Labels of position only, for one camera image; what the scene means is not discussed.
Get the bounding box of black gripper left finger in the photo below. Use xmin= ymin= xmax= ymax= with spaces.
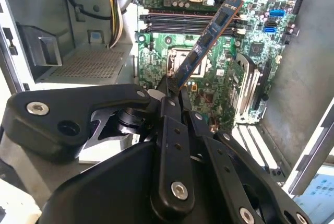
xmin=0 ymin=76 xmax=196 ymax=216

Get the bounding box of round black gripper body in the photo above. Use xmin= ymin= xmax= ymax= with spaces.
xmin=39 ymin=142 xmax=235 ymax=224

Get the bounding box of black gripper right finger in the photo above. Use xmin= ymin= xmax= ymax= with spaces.
xmin=168 ymin=77 xmax=313 ymax=224

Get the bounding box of blue RAM stick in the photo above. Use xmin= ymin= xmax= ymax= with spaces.
xmin=169 ymin=0 xmax=245 ymax=95

